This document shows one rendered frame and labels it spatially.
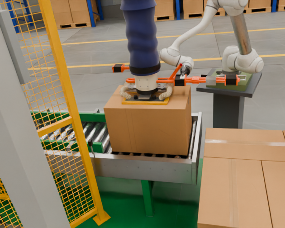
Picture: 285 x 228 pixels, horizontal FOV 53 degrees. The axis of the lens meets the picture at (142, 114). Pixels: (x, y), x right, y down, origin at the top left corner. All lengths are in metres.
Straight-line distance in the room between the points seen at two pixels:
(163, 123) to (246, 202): 0.74
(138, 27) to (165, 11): 7.33
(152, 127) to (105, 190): 0.97
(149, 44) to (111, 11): 8.79
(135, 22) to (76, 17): 8.03
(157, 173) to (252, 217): 0.73
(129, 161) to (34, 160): 0.89
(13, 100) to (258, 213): 1.42
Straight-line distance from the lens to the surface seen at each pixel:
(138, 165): 2.14
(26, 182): 1.45
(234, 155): 2.21
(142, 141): 2.18
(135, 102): 2.08
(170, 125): 2.05
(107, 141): 2.46
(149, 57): 1.97
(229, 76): 2.06
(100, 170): 2.30
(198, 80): 2.05
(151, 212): 2.47
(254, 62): 2.59
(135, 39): 1.94
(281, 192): 1.99
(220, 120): 2.97
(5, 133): 1.31
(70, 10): 9.92
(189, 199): 2.62
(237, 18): 2.40
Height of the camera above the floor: 1.91
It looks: 29 degrees down
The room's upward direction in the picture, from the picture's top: 7 degrees counter-clockwise
